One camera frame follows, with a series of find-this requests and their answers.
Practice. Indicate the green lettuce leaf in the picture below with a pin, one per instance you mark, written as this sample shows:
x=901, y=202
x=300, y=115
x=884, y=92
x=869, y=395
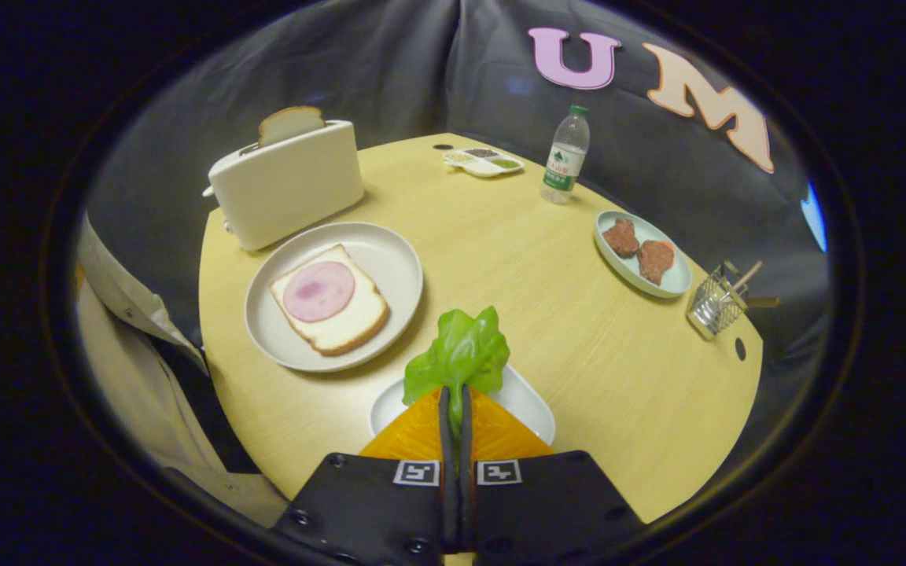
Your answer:
x=461, y=346

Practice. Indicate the white divided grain dish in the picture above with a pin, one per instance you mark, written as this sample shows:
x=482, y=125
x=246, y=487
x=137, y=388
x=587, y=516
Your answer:
x=484, y=167

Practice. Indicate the brown meat piece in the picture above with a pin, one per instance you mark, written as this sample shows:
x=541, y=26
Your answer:
x=620, y=237
x=656, y=262

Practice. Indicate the person's beige jacket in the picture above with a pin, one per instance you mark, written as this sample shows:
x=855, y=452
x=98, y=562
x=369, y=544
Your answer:
x=130, y=393

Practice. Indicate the bread slice under ham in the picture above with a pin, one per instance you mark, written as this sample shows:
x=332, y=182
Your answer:
x=359, y=318

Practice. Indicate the white rectangular plate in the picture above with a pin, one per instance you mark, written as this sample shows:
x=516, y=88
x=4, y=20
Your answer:
x=528, y=401

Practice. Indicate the light blue plate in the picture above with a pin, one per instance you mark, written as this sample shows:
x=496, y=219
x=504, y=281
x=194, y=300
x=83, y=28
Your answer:
x=677, y=279

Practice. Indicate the clear plastic water bottle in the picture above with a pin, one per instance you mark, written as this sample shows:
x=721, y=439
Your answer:
x=565, y=161

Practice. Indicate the round beige plate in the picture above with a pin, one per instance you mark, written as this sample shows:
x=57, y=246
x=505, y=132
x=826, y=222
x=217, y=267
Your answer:
x=390, y=259

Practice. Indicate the pink ham slice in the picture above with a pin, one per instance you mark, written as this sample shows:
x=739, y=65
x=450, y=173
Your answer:
x=319, y=291

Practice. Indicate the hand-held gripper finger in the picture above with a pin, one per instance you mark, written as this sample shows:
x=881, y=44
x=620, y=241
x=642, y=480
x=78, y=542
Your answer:
x=466, y=503
x=447, y=503

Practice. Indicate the plain bread slice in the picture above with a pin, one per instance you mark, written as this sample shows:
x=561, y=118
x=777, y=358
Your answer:
x=289, y=124

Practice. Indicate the white toaster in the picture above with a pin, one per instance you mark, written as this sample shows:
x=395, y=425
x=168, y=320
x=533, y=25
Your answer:
x=288, y=189

